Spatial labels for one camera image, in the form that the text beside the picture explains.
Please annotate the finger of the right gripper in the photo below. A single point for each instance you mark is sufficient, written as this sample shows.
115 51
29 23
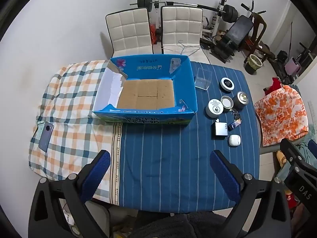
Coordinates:
312 146
291 153

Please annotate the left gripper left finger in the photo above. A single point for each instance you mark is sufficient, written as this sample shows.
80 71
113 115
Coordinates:
46 215

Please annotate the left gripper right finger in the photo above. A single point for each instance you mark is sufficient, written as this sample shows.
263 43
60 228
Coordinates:
272 218

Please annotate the white earbuds case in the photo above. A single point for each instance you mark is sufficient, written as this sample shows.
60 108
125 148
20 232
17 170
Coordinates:
234 140

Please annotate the keychain with keys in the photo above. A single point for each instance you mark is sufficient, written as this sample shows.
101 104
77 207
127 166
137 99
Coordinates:
235 113

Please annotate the grey tin gold top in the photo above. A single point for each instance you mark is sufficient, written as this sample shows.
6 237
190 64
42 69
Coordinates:
240 100

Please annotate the grey 65W charger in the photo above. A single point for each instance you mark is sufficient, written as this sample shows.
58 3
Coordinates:
220 128

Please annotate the tin lid white inside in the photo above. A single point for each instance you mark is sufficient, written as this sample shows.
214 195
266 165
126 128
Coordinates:
227 103

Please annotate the black white round tin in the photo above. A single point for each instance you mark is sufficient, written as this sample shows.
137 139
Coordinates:
227 84

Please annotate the clear acrylic box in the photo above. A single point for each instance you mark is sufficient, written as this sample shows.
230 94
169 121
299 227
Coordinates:
203 79

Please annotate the orange floral cushion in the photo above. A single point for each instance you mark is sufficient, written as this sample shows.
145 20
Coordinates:
282 114

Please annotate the red cloth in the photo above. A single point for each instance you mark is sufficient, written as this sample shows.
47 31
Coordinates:
276 84

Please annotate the dark smartphone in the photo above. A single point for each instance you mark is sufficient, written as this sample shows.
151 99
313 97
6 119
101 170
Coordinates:
46 136

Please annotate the pink container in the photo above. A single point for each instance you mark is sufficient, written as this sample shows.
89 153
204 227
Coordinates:
292 67

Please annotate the dark waste bin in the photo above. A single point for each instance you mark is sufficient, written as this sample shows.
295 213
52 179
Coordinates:
253 64

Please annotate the plaid checkered cloth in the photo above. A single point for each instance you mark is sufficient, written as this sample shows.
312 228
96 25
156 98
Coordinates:
78 134

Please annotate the blue striped tablecloth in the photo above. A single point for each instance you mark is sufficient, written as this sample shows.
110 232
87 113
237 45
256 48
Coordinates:
166 168

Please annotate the brown wooden chair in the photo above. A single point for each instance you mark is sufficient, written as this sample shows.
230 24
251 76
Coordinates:
254 43

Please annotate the black weight bench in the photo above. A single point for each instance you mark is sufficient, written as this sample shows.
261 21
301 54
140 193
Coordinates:
229 42

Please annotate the blue cardboard milk box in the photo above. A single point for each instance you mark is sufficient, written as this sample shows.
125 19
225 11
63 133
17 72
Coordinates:
147 89

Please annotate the barbell with weight rack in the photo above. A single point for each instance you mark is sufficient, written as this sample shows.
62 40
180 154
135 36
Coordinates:
223 11

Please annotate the right white padded chair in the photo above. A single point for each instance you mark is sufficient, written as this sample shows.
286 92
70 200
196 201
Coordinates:
180 23

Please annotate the white padded chair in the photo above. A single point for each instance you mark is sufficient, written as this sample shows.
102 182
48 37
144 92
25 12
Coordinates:
180 23
129 32

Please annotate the left white padded chair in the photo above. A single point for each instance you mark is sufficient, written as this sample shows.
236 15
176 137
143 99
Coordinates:
129 32

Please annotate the wire clothes hanger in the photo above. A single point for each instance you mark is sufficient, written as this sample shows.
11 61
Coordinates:
180 48

